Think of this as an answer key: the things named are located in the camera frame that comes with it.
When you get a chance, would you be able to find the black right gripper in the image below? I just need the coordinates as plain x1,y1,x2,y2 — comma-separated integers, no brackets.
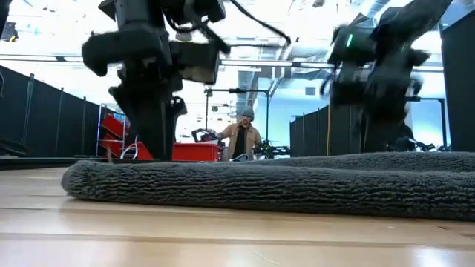
321,7,432,154

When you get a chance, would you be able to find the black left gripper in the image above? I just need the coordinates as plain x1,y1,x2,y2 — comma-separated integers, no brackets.
81,0,189,162

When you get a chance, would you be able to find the dark grey terry towel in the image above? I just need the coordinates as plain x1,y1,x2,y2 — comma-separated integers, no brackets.
60,151,475,223

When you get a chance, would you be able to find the red plastic bin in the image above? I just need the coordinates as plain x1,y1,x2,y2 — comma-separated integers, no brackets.
171,142,224,163

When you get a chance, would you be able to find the metal rack with red bins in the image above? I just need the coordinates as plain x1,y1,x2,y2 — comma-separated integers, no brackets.
96,103,154,162

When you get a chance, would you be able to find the black partition panel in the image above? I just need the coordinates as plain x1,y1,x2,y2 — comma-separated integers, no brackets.
289,105,367,158
0,65,125,159
439,10,475,154

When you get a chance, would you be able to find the person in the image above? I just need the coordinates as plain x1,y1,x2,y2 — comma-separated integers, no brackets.
216,105,265,162

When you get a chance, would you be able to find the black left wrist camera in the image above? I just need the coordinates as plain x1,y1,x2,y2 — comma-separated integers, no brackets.
169,39,222,86

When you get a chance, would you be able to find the black pipe stand frame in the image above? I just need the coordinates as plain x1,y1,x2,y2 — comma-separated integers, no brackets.
203,87,272,144

